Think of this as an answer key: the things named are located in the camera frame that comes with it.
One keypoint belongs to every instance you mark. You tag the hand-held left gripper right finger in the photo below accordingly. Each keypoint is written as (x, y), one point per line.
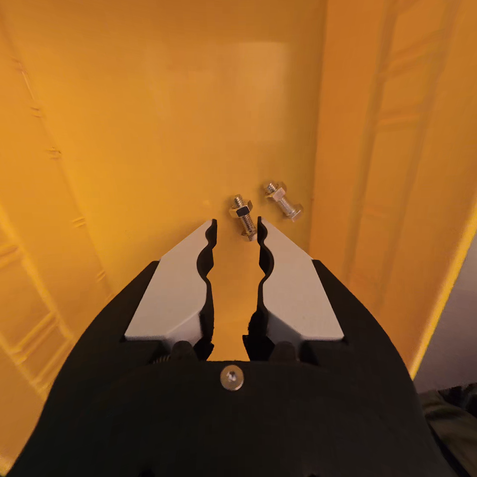
(302, 298)

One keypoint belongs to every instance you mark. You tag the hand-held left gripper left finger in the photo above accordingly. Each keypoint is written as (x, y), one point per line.
(167, 298)

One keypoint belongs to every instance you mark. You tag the steel hex bolt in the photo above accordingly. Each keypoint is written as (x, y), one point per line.
(287, 207)
(248, 227)

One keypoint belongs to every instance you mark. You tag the steel hex nut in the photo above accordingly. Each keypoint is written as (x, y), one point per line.
(241, 212)
(277, 192)

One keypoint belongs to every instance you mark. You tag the yellow plastic bin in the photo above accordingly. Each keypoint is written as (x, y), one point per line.
(186, 111)

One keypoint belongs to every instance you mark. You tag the olive trousers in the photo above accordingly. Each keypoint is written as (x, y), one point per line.
(451, 421)

